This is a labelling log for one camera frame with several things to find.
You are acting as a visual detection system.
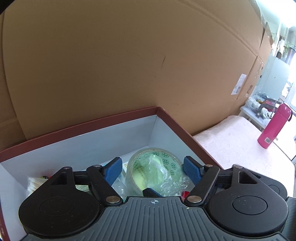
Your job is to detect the bagged green white item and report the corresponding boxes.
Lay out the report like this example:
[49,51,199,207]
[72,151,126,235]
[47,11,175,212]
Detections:
[135,151,190,196]

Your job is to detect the green gold small box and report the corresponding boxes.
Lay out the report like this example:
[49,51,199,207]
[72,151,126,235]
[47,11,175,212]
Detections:
[75,185,90,192]

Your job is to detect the cotton swab bag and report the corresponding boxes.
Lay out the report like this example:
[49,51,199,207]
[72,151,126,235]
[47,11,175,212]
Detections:
[26,177,47,197]

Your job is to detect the green patterned tape roll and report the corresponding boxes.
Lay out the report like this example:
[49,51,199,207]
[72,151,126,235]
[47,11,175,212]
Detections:
[125,148,190,196]

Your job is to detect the pink towel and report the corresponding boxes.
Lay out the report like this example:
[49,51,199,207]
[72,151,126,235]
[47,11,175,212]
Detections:
[193,115,295,197]

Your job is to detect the maroon storage box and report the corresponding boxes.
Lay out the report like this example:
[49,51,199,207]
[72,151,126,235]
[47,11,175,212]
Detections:
[1,107,215,240]

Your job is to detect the pink thermos bottle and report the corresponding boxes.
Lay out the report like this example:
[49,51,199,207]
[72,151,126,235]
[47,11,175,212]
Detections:
[257,103,292,149]

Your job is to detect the brown cardboard backdrop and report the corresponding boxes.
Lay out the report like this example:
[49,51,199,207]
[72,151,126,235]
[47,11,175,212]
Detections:
[1,1,272,150]

